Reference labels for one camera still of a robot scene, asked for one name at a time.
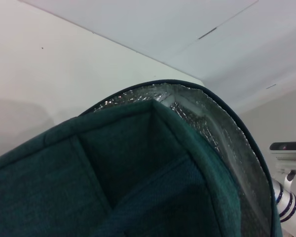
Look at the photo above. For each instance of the teal insulated lunch bag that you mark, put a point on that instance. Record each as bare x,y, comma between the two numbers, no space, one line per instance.
64,177

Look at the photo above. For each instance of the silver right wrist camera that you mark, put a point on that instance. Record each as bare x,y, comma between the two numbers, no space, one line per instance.
288,151

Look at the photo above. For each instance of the silver right camera mount bracket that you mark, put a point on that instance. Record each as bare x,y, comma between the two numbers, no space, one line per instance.
289,170

